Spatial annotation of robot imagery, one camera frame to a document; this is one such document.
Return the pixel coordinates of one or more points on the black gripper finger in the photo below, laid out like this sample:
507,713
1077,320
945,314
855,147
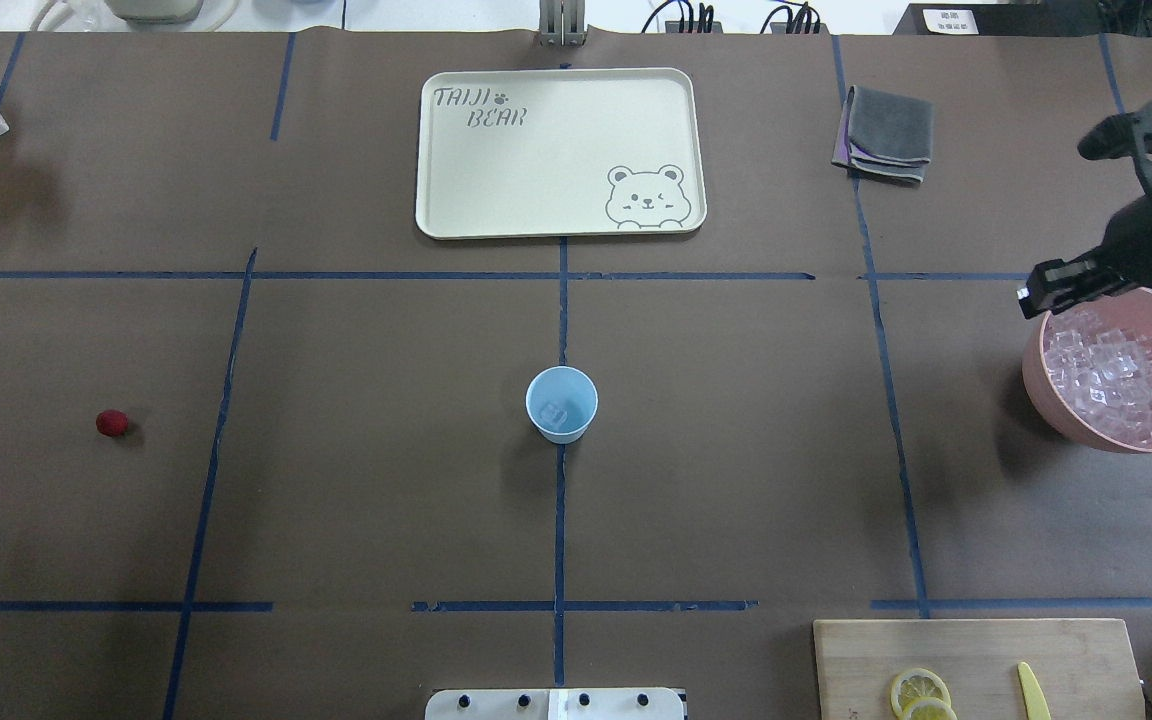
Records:
1114,137
1055,286

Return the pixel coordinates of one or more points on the clear ice cube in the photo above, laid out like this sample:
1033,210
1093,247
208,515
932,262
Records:
554,414

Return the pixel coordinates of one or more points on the pink bowl of ice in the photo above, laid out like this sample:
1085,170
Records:
1088,372

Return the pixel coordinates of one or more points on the light blue plastic cup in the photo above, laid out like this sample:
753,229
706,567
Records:
563,383

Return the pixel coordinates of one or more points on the grey folded cloth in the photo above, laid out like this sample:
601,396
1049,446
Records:
896,132

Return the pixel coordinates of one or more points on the purple cloth underneath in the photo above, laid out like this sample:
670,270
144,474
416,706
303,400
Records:
846,152

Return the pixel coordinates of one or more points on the wooden cutting board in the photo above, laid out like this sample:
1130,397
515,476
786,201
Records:
1085,667

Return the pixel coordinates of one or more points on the yellow plastic knife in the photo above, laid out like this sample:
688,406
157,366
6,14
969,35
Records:
1034,702

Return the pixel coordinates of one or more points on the lemon slice front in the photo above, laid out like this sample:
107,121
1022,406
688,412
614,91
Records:
913,683

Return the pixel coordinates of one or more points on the lemon slice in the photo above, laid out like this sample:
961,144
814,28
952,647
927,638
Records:
913,683
928,708

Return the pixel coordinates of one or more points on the lemon slice back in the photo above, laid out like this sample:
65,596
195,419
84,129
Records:
928,708

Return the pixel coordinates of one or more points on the cream bear serving tray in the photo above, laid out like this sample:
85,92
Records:
558,152

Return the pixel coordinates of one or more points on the red strawberry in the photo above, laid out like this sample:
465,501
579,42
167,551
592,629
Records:
113,423

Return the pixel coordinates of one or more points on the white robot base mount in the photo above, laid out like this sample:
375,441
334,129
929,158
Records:
650,702

